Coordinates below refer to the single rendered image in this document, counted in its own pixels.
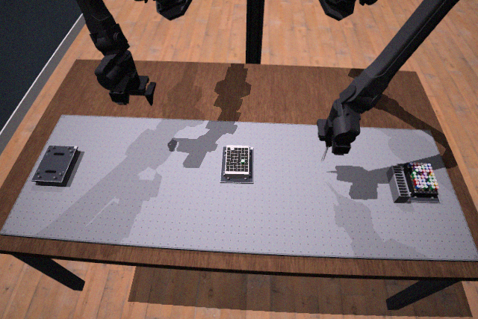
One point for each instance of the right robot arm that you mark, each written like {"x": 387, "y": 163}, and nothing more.
{"x": 111, "y": 42}

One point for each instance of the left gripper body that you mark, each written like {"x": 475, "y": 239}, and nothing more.
{"x": 321, "y": 133}

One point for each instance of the grey slotted rack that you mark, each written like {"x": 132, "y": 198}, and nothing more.
{"x": 397, "y": 179}

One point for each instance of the white tube carrier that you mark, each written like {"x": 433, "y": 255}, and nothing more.
{"x": 234, "y": 169}

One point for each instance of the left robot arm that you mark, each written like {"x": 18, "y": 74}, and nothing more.
{"x": 366, "y": 90}

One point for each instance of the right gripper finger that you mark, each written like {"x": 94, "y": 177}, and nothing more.
{"x": 150, "y": 98}

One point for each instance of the black vial rack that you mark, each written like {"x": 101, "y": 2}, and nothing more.
{"x": 426, "y": 193}

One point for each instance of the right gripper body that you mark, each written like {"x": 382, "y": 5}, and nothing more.
{"x": 142, "y": 91}

